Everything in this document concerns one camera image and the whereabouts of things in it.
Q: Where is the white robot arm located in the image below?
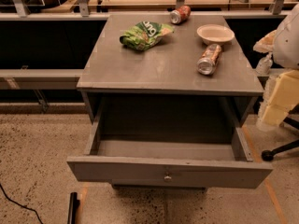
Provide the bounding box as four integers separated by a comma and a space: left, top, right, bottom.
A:
253, 5, 299, 131

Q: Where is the orange silver soda can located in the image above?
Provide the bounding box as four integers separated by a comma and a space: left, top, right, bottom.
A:
197, 44, 222, 76

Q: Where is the grey cabinet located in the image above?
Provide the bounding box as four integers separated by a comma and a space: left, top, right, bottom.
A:
76, 13, 265, 123

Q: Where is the open grey top drawer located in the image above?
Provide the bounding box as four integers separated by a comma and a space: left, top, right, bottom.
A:
67, 103, 272, 189

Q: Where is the red soda can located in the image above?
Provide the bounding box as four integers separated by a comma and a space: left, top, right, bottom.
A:
170, 6, 191, 24

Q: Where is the white bowl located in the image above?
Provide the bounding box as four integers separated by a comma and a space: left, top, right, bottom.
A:
197, 24, 235, 45

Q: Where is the green rice chip bag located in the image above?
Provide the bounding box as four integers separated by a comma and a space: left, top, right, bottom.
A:
120, 21, 174, 51

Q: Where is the black floor cable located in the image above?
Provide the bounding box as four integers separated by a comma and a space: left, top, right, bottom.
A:
0, 184, 45, 224

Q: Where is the black bar on floor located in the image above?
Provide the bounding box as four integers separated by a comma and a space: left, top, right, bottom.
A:
67, 192, 80, 224

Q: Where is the black chair base leg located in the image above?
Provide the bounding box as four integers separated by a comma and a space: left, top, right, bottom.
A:
261, 118, 299, 161

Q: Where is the grey metal railing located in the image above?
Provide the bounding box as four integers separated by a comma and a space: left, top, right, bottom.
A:
1, 0, 298, 90

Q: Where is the metal drawer knob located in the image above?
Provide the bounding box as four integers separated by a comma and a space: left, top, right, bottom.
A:
164, 173, 172, 182

